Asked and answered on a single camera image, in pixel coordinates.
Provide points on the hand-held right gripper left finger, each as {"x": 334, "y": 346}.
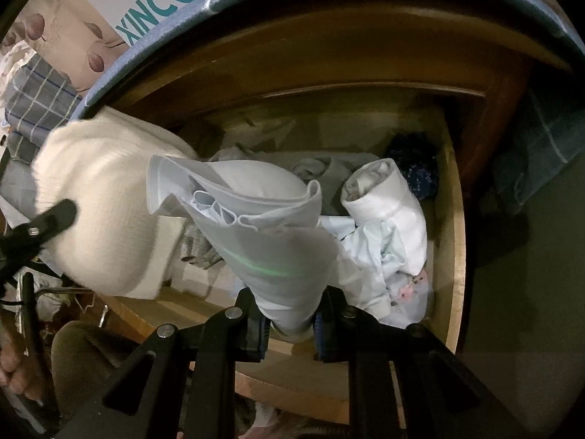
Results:
{"x": 256, "y": 331}

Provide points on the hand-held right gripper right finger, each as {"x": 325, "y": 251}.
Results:
{"x": 325, "y": 329}

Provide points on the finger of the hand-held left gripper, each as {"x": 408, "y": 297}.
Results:
{"x": 57, "y": 217}

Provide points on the cream knit cloth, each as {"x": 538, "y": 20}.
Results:
{"x": 100, "y": 201}

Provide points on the pale blue white underwear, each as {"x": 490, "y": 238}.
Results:
{"x": 274, "y": 247}

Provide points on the white cloth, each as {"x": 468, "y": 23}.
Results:
{"x": 393, "y": 210}

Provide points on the wooden drawer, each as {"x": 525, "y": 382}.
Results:
{"x": 450, "y": 238}

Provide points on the floral underwear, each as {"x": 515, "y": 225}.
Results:
{"x": 406, "y": 295}

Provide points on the person's left hand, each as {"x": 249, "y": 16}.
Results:
{"x": 16, "y": 368}

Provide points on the light blue cloth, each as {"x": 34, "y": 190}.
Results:
{"x": 365, "y": 274}

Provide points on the grey streaked cloth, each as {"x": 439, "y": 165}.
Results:
{"x": 201, "y": 251}

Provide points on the grey plaid cloth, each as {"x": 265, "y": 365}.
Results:
{"x": 41, "y": 96}

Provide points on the floral printed sheet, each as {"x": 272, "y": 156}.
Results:
{"x": 77, "y": 41}

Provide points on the dark blue glittery ball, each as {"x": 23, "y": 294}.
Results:
{"x": 420, "y": 169}

